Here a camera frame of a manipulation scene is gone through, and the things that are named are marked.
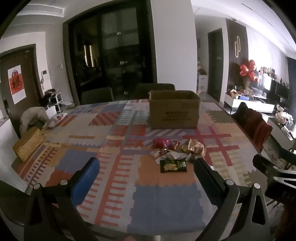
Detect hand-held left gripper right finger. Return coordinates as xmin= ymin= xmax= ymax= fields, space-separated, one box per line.
xmin=193 ymin=158 xmax=271 ymax=241

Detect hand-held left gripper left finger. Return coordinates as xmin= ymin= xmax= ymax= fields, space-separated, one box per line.
xmin=23 ymin=157 xmax=101 ymax=241

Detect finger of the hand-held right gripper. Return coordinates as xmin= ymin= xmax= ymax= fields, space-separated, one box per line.
xmin=253 ymin=154 xmax=296 ymax=178

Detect tan snack packet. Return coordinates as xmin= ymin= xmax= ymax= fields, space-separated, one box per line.
xmin=187 ymin=138 xmax=207 ymax=156

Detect green chips packet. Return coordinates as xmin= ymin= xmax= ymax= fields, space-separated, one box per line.
xmin=159 ymin=159 xmax=187 ymax=173

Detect pale snack packet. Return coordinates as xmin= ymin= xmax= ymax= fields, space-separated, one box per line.
xmin=165 ymin=151 xmax=186 ymax=160

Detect small red white packet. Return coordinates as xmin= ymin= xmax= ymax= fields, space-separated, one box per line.
xmin=150 ymin=149 xmax=167 ymax=159

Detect pink snack packet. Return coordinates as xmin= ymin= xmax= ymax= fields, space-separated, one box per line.
xmin=153 ymin=138 xmax=180 ymax=150

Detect brown cardboard box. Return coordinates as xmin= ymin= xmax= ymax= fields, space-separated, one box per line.
xmin=149 ymin=90 xmax=201 ymax=130

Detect person's right forearm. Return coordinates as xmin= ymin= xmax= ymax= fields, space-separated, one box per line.
xmin=279 ymin=205 xmax=296 ymax=241

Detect red garment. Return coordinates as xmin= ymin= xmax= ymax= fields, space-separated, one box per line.
xmin=243 ymin=111 xmax=273 ymax=152

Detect flower basket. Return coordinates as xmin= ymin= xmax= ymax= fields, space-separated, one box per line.
xmin=275 ymin=104 xmax=292 ymax=126

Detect colourful patterned tablecloth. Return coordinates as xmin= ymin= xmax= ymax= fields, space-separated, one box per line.
xmin=11 ymin=98 xmax=262 ymax=234

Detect black garment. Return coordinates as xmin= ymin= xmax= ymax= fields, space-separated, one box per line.
xmin=232 ymin=102 xmax=251 ymax=127

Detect white media cabinet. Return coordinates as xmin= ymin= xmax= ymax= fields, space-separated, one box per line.
xmin=224 ymin=91 xmax=275 ymax=115

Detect floral fabric pouch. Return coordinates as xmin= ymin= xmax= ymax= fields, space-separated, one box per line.
xmin=47 ymin=113 xmax=68 ymax=128

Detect gold woven tissue box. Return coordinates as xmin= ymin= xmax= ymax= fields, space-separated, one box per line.
xmin=13 ymin=127 xmax=45 ymax=163

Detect black television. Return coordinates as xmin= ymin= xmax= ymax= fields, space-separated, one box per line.
xmin=269 ymin=80 xmax=290 ymax=100

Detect dark dining chair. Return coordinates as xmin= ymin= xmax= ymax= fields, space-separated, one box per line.
xmin=0 ymin=179 xmax=35 ymax=229
xmin=135 ymin=83 xmax=176 ymax=100
xmin=80 ymin=87 xmax=114 ymax=105

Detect beige jacket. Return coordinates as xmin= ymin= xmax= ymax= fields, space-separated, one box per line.
xmin=20 ymin=107 xmax=49 ymax=133

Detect white cube shoe rack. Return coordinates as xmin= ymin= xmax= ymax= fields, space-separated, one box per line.
xmin=39 ymin=89 xmax=67 ymax=114

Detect red foil balloons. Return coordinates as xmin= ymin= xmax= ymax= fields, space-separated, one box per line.
xmin=239 ymin=60 xmax=259 ymax=82

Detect dark curtain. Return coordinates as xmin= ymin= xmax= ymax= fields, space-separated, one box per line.
xmin=285 ymin=56 xmax=296 ymax=86

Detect white storage drawers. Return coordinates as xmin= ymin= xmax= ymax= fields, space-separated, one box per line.
xmin=198 ymin=74 xmax=208 ymax=92

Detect dark interior door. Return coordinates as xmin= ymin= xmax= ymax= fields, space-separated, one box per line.
xmin=207 ymin=28 xmax=224 ymax=102

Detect red and white door poster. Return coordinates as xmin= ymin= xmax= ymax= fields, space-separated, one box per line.
xmin=8 ymin=65 xmax=28 ymax=105

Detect brown entrance door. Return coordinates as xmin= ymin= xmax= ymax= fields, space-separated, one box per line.
xmin=0 ymin=44 xmax=43 ymax=130

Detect dark glass sliding door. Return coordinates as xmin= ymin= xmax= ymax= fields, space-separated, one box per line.
xmin=62 ymin=0 xmax=160 ymax=105

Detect looped wall lamp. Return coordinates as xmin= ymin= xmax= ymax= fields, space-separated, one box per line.
xmin=234 ymin=36 xmax=242 ymax=58

